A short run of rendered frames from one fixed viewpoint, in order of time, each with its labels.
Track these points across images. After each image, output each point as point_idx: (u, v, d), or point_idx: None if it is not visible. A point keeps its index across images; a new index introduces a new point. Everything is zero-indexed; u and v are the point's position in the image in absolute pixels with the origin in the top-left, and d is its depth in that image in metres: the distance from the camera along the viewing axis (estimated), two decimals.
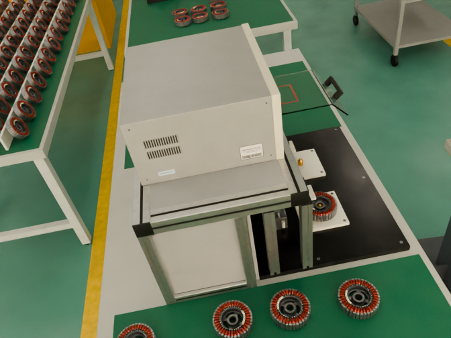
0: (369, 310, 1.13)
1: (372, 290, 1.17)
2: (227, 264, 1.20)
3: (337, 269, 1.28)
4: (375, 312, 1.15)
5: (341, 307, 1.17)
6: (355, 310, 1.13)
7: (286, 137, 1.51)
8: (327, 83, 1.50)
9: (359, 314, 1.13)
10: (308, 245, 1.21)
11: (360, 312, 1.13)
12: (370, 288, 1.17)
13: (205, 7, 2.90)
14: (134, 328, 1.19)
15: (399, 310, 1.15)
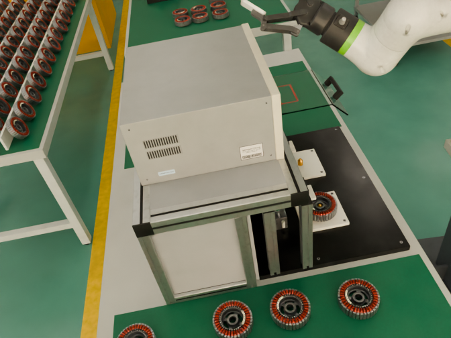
0: (369, 310, 1.13)
1: (372, 290, 1.17)
2: (227, 264, 1.20)
3: (337, 269, 1.28)
4: (375, 312, 1.15)
5: (341, 307, 1.17)
6: (355, 310, 1.13)
7: (286, 137, 1.51)
8: (327, 83, 1.50)
9: (359, 314, 1.13)
10: (308, 245, 1.21)
11: (360, 312, 1.13)
12: (370, 288, 1.17)
13: (205, 7, 2.90)
14: (134, 328, 1.19)
15: (399, 310, 1.15)
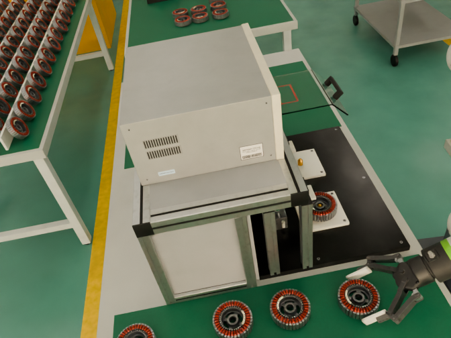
0: (369, 310, 1.13)
1: (372, 290, 1.17)
2: (227, 264, 1.20)
3: (337, 269, 1.28)
4: (375, 312, 1.15)
5: (341, 307, 1.17)
6: (355, 310, 1.13)
7: (286, 137, 1.51)
8: (327, 83, 1.50)
9: (359, 314, 1.13)
10: (308, 245, 1.21)
11: (360, 312, 1.13)
12: (370, 288, 1.17)
13: (205, 7, 2.90)
14: (134, 328, 1.19)
15: None
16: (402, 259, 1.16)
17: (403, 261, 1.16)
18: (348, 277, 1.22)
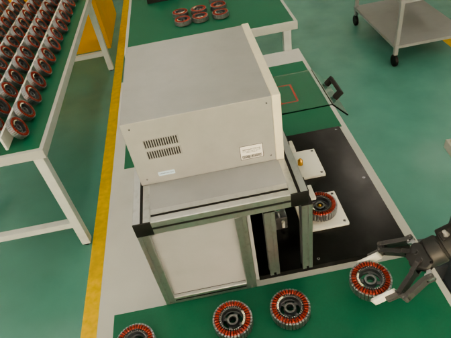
0: (382, 292, 1.11)
1: (384, 272, 1.15)
2: (227, 264, 1.20)
3: (337, 269, 1.28)
4: None
5: (353, 290, 1.15)
6: (367, 292, 1.12)
7: (286, 137, 1.51)
8: (327, 83, 1.50)
9: (371, 296, 1.11)
10: (308, 245, 1.21)
11: (372, 294, 1.11)
12: (382, 270, 1.15)
13: (205, 7, 2.90)
14: (134, 328, 1.19)
15: (399, 310, 1.15)
16: (414, 240, 1.14)
17: (415, 242, 1.14)
18: (358, 263, 1.19)
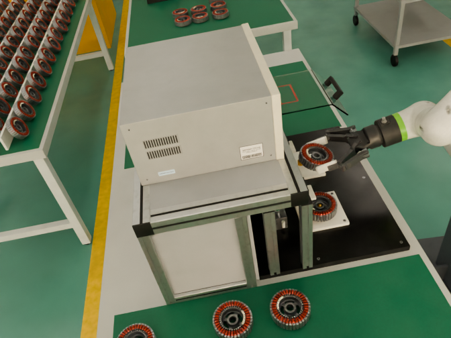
0: (325, 163, 1.35)
1: (329, 151, 1.38)
2: (227, 264, 1.20)
3: (337, 269, 1.28)
4: None
5: (301, 160, 1.37)
6: (313, 161, 1.34)
7: (286, 137, 1.51)
8: (327, 83, 1.50)
9: (316, 164, 1.34)
10: (308, 245, 1.21)
11: (317, 163, 1.34)
12: (327, 149, 1.39)
13: (205, 7, 2.90)
14: (134, 328, 1.19)
15: (399, 310, 1.15)
16: (356, 129, 1.39)
17: (357, 131, 1.39)
18: (308, 143, 1.42)
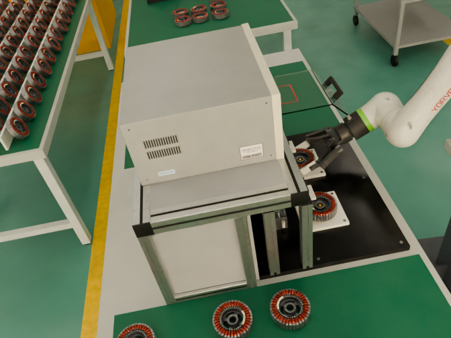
0: (307, 165, 1.54)
1: (310, 153, 1.58)
2: (227, 264, 1.20)
3: (337, 269, 1.28)
4: None
5: None
6: (296, 165, 1.54)
7: (286, 137, 1.51)
8: (327, 83, 1.50)
9: (299, 167, 1.53)
10: (308, 245, 1.21)
11: (301, 166, 1.54)
12: (309, 152, 1.58)
13: (205, 7, 2.90)
14: (134, 328, 1.19)
15: (399, 310, 1.15)
16: (330, 129, 1.57)
17: (331, 131, 1.57)
18: None
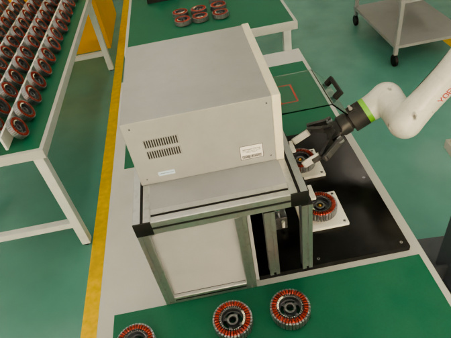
0: None
1: (310, 153, 1.58)
2: (227, 264, 1.20)
3: (337, 269, 1.28)
4: (312, 167, 1.56)
5: None
6: (296, 165, 1.54)
7: (286, 137, 1.51)
8: (327, 83, 1.50)
9: (299, 167, 1.54)
10: (308, 245, 1.21)
11: (301, 166, 1.54)
12: (309, 152, 1.58)
13: (205, 7, 2.90)
14: (134, 328, 1.19)
15: (399, 310, 1.15)
16: (331, 120, 1.54)
17: (332, 122, 1.54)
18: (292, 139, 1.59)
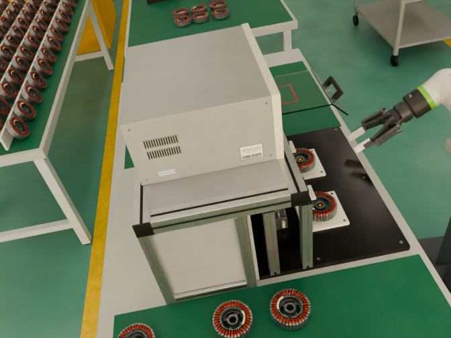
0: (307, 165, 1.54)
1: (310, 153, 1.58)
2: (227, 264, 1.20)
3: (337, 269, 1.28)
4: (312, 167, 1.56)
5: None
6: (296, 165, 1.54)
7: (286, 137, 1.51)
8: (327, 83, 1.50)
9: (299, 167, 1.54)
10: (308, 245, 1.21)
11: (301, 166, 1.54)
12: (309, 152, 1.58)
13: (205, 7, 2.90)
14: (134, 328, 1.19)
15: (399, 310, 1.15)
16: (400, 127, 1.48)
17: (399, 125, 1.48)
18: (357, 151, 1.55)
